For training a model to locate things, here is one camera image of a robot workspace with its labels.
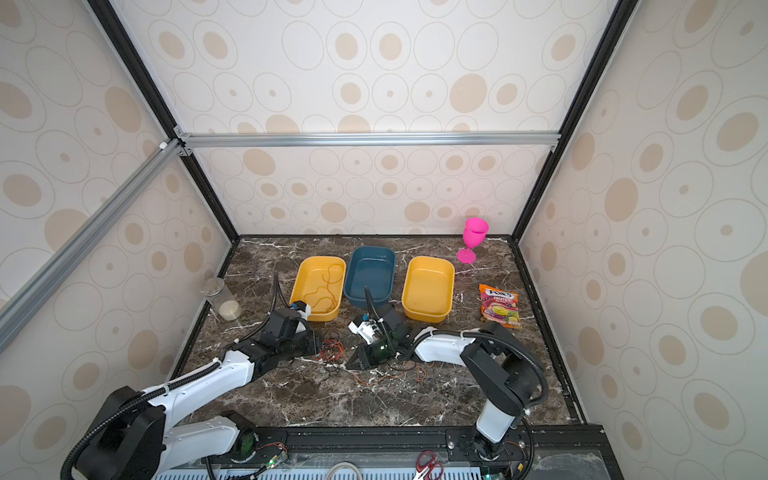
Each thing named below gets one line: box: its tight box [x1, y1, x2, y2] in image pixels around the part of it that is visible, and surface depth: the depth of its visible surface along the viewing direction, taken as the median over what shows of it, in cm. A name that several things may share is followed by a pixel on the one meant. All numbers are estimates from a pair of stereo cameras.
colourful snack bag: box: [479, 284, 521, 329], surface depth 99 cm
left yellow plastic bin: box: [289, 256, 347, 322], surface depth 105 cm
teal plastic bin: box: [344, 246, 396, 307], surface depth 108 cm
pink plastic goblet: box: [457, 217, 489, 264], surface depth 108 cm
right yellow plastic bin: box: [402, 256, 455, 324], surface depth 105 cm
